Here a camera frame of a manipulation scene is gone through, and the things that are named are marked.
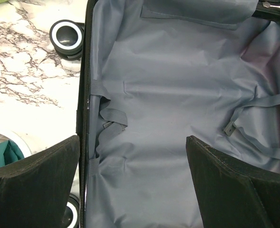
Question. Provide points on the white rectangular plastic tub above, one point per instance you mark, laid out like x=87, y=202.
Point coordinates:
x=6, y=135

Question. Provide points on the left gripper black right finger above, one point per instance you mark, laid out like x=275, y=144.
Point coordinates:
x=232, y=193

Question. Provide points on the pink and teal kids suitcase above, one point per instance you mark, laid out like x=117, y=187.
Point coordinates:
x=154, y=72

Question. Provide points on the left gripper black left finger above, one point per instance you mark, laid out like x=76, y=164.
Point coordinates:
x=34, y=191

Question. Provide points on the teal cloth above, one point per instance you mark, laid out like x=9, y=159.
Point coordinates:
x=9, y=153

